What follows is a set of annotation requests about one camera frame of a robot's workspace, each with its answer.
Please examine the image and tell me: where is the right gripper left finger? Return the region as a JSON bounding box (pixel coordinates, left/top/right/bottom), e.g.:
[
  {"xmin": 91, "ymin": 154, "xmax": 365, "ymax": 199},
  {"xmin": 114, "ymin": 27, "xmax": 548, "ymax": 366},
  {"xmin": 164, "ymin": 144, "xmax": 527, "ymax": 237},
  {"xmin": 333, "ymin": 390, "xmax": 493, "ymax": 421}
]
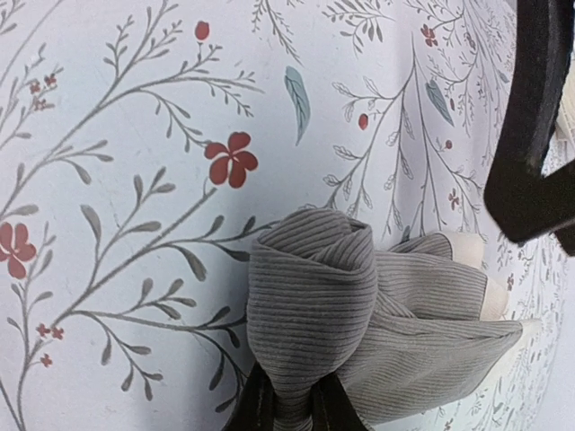
[{"xmin": 228, "ymin": 362, "xmax": 274, "ymax": 431}]

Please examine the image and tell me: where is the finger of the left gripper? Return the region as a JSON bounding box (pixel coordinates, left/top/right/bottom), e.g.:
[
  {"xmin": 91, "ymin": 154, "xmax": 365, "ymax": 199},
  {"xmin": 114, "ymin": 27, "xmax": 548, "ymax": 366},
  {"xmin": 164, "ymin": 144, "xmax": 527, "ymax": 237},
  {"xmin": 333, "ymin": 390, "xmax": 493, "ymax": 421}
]
[{"xmin": 484, "ymin": 0, "xmax": 574, "ymax": 255}]

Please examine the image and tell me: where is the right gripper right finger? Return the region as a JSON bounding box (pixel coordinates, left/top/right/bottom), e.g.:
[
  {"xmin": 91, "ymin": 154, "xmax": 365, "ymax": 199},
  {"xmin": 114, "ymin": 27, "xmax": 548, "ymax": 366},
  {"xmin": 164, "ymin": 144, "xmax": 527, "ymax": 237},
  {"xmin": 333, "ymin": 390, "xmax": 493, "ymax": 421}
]
[{"xmin": 311, "ymin": 374, "xmax": 368, "ymax": 431}]

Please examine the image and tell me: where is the taupe underwear cream waistband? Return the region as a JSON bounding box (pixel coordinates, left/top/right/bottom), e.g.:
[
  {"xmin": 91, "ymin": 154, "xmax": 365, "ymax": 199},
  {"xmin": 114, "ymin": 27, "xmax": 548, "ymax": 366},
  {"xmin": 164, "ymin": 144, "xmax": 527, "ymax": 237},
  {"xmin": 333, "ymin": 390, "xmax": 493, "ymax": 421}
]
[{"xmin": 246, "ymin": 208, "xmax": 541, "ymax": 430}]

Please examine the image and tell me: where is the floral tablecloth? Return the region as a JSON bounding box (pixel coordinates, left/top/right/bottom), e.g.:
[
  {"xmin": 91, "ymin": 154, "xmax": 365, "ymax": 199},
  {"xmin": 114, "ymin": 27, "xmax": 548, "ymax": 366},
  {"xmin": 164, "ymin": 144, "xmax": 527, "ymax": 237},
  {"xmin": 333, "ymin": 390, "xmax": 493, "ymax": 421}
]
[{"xmin": 1, "ymin": 1, "xmax": 571, "ymax": 430}]

